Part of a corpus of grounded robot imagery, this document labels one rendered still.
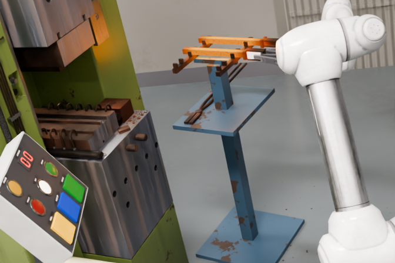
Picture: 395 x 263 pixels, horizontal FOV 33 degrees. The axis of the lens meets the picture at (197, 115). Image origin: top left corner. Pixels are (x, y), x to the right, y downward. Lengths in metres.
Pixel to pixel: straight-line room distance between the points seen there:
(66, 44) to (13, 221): 0.71
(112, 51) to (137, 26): 2.21
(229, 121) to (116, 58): 0.54
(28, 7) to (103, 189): 0.71
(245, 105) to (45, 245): 1.31
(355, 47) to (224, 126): 0.95
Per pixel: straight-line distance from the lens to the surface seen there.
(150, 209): 2.71
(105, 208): 2.51
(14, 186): 1.88
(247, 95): 2.99
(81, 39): 2.38
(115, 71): 2.80
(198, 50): 2.85
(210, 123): 2.81
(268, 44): 2.82
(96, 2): 2.67
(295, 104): 4.47
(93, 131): 2.44
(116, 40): 2.81
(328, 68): 1.94
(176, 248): 2.94
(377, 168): 3.73
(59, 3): 2.28
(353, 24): 1.98
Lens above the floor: 2.05
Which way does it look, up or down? 27 degrees down
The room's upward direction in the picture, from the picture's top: 12 degrees counter-clockwise
